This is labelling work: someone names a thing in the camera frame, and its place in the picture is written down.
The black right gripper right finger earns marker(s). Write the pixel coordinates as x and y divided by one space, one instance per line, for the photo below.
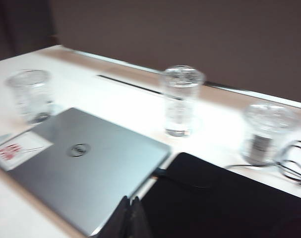
139 220

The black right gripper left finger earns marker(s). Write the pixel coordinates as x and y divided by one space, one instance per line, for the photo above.
119 220

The short clear plastic cup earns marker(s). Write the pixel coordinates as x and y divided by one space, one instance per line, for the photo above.
31 96

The silver Dell laptop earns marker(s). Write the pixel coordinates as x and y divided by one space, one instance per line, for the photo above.
90 161

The tall clear Starbucks cup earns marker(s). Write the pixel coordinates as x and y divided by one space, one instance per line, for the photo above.
181 99

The clear cup with white label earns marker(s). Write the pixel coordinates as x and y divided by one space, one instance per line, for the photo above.
266 129

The black mouse pad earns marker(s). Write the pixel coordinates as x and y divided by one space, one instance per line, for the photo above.
227 198

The wide beige desk divider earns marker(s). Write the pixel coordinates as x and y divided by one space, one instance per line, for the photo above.
190 37

